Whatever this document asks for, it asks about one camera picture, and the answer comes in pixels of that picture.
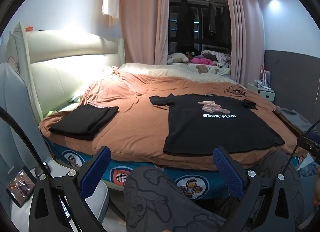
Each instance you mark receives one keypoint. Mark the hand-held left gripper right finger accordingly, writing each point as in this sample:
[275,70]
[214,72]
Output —
[228,172]

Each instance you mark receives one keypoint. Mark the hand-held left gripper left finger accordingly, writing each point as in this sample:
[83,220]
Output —
[96,169]

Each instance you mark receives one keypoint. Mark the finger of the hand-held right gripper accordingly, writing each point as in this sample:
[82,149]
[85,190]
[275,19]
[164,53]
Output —
[310,143]

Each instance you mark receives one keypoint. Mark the black bear print t-shirt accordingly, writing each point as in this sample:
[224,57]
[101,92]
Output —
[220,127]

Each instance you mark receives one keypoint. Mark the folded black clothes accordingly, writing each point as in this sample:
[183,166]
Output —
[85,120]

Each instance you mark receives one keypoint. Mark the pile of clothes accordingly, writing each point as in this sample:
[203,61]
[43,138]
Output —
[217,57]

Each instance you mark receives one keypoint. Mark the dark hanging clothes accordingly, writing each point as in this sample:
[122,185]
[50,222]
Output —
[220,22]

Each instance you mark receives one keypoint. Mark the person's right hand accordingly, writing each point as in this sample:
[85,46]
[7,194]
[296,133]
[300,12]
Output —
[316,184]

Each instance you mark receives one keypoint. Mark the grey cloth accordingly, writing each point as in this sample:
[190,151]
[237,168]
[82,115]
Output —
[292,118]

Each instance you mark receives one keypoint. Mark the brown blanket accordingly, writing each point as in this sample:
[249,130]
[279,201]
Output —
[140,132]

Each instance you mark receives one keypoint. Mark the white nightstand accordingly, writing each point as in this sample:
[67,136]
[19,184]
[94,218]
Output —
[262,90]

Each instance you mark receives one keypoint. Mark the person's left leg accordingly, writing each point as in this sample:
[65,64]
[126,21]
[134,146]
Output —
[160,202]

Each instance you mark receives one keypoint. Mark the small screen device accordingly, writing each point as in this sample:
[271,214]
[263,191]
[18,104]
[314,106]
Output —
[20,187]

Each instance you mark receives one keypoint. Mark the striped gift bag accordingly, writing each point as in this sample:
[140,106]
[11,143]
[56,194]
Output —
[265,77]

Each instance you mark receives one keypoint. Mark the brown bear plush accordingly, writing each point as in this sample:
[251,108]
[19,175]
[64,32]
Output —
[202,68]

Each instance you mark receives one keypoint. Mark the cream padded headboard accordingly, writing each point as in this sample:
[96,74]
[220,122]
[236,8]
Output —
[65,67]

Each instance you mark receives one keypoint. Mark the pink cloth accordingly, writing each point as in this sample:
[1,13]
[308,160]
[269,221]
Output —
[201,60]

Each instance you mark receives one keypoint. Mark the cream bed sheet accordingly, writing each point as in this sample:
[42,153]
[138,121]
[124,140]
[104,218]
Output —
[160,69]

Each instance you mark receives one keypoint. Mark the pink curtain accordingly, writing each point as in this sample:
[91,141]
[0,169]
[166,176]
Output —
[246,37]
[142,19]

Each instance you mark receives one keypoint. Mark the dark plush toy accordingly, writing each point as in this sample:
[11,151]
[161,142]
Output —
[192,52]

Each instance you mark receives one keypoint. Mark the beige plush toy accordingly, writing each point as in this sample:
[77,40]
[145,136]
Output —
[178,57]

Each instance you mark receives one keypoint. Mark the white leaning board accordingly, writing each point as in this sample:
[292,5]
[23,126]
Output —
[18,47]

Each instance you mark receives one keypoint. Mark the dark hanging coat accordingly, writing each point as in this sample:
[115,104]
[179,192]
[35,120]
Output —
[185,24]

